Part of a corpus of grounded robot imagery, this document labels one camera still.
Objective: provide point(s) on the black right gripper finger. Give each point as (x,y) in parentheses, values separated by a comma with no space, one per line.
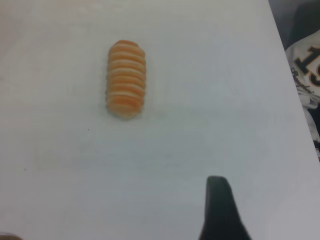
(221,212)

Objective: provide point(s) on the striped orange bread roll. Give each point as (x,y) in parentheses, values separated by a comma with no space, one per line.
(126,80)

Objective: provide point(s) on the white jersey with black number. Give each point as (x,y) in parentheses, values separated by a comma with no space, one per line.
(306,82)

